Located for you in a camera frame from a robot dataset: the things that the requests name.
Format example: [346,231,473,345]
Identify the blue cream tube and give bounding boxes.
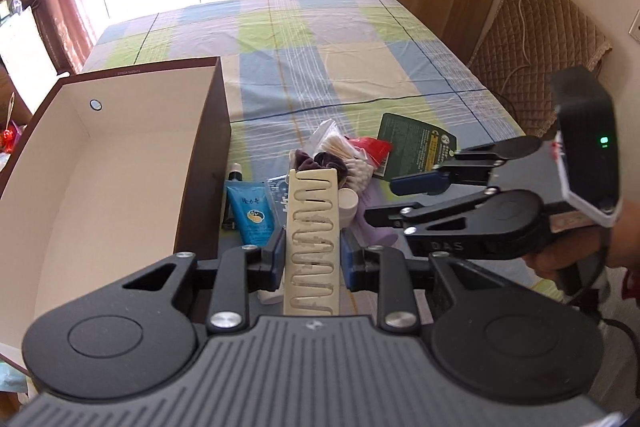
[233,181,274,247]

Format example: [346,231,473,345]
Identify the dark slim tube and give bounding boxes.
[221,162,243,231]

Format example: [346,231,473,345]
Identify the green product card pack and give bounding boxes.
[374,113,458,181]

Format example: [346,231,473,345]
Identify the cream plastic hair comb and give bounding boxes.
[283,169,341,317]

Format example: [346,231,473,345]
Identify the blue floss pick box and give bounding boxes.
[266,174,288,228]

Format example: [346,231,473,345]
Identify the cotton swab zip bag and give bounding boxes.
[303,119,374,194]

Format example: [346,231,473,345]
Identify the person's right hand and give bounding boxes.
[524,200,639,279]

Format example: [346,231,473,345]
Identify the white round jar lid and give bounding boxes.
[337,187,359,229]

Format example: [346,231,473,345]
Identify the lilac small bottle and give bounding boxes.
[345,184,398,246]

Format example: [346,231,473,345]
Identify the red small packet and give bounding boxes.
[347,136,393,169]

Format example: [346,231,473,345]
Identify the dark purple scrunchie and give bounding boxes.
[290,150,348,187]

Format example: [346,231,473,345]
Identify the brown quilted chair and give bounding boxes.
[468,0,612,136]

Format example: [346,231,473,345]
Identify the checked plaid tablecloth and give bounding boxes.
[85,0,521,181]

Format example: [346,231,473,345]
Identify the dark brown cardboard box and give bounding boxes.
[1,57,231,366]

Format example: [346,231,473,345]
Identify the red ornament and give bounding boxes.
[0,128,15,154]

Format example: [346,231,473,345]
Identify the white charging cable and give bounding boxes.
[497,0,554,103]

